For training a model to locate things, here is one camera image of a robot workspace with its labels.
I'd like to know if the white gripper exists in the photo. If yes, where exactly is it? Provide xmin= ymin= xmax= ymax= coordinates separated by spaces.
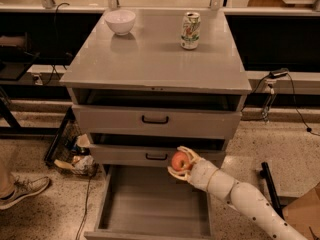
xmin=167 ymin=146 xmax=218 ymax=191

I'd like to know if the red apple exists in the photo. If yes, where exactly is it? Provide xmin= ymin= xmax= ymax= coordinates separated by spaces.
xmin=171 ymin=151 xmax=192 ymax=171

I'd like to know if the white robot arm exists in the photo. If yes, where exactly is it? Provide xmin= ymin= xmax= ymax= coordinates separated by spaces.
xmin=167 ymin=146 xmax=307 ymax=240

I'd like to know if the grey open bottom drawer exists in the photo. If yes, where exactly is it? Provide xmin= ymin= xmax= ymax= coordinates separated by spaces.
xmin=84 ymin=165 xmax=214 ymax=240

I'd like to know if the grey middle drawer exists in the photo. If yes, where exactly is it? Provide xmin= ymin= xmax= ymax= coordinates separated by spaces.
xmin=87 ymin=143 xmax=228 ymax=171

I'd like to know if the grey drawer cabinet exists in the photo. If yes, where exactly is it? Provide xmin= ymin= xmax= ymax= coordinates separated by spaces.
xmin=61 ymin=9 xmax=251 ymax=165

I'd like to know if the grey top drawer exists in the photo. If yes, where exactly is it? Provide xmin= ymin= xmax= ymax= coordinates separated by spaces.
xmin=72 ymin=105 xmax=241 ymax=139

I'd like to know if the black metal bar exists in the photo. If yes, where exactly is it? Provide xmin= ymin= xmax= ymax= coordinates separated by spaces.
xmin=260 ymin=162 xmax=284 ymax=218

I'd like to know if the cardboard box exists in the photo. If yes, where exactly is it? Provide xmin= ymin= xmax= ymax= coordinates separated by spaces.
xmin=283 ymin=182 xmax=320 ymax=240

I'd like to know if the black power adapter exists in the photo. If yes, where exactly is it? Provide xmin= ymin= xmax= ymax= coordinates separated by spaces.
xmin=269 ymin=68 xmax=289 ymax=79

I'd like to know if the green white soda can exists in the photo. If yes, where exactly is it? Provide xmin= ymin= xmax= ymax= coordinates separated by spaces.
xmin=180 ymin=12 xmax=201 ymax=50

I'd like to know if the white bowl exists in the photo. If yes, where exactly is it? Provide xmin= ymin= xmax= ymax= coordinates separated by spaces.
xmin=104 ymin=10 xmax=136 ymax=35

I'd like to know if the grey sneaker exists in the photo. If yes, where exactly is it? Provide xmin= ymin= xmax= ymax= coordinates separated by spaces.
xmin=0 ymin=177 xmax=51 ymax=210

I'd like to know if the black middle drawer handle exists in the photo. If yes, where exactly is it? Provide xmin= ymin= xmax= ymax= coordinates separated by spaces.
xmin=145 ymin=153 xmax=168 ymax=161

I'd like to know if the black drawer handle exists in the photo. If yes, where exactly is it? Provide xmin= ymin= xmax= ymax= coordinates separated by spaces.
xmin=141 ymin=115 xmax=169 ymax=125
xmin=145 ymin=153 xmax=168 ymax=161

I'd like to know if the black top drawer handle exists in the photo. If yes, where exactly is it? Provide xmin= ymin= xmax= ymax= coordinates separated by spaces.
xmin=141 ymin=115 xmax=169 ymax=125

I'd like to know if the wire basket with trash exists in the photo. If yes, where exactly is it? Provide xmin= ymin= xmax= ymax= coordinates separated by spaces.
xmin=44 ymin=108 xmax=98 ymax=177

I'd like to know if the black floor cable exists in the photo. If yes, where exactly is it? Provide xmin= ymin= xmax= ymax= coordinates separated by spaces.
xmin=74 ymin=174 xmax=93 ymax=240

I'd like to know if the black cable on right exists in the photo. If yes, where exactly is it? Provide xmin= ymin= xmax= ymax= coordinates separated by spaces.
xmin=286 ymin=73 xmax=320 ymax=138

